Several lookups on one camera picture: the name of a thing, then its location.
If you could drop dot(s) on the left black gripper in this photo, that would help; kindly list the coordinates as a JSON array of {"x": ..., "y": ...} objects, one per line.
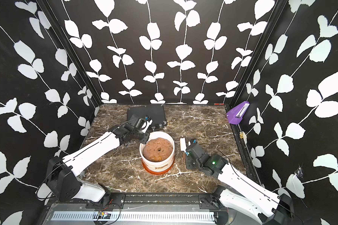
[{"x": 145, "y": 138}]

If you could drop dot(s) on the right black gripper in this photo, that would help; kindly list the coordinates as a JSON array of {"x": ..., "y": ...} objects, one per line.
[{"x": 188, "y": 162}]

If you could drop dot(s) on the white and blue scrub brush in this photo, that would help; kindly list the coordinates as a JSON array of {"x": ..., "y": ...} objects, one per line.
[{"x": 183, "y": 145}]

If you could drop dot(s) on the white ceramic pot with mud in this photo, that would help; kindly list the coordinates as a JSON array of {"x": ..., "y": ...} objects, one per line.
[{"x": 158, "y": 151}]

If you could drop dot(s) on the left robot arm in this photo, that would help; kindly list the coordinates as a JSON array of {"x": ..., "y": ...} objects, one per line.
[{"x": 63, "y": 173}]

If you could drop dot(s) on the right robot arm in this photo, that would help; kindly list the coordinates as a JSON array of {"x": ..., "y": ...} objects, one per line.
[{"x": 247, "y": 197}]

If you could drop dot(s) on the orange pot saucer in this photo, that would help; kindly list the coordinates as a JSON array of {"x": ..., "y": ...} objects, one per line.
[{"x": 158, "y": 171}]

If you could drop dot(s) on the black flat case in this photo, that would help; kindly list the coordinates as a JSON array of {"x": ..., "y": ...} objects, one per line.
[{"x": 155, "y": 112}]

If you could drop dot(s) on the white perforated strip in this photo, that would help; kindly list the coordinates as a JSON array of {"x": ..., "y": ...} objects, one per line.
[{"x": 190, "y": 217}]

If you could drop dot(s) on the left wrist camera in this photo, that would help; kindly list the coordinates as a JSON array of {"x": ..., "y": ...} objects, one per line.
[{"x": 142, "y": 124}]

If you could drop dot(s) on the black front mounting rail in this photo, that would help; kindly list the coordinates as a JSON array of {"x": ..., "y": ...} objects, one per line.
[{"x": 160, "y": 200}]

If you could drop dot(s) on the small circuit board with wires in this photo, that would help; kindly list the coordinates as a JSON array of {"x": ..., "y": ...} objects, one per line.
[{"x": 102, "y": 216}]

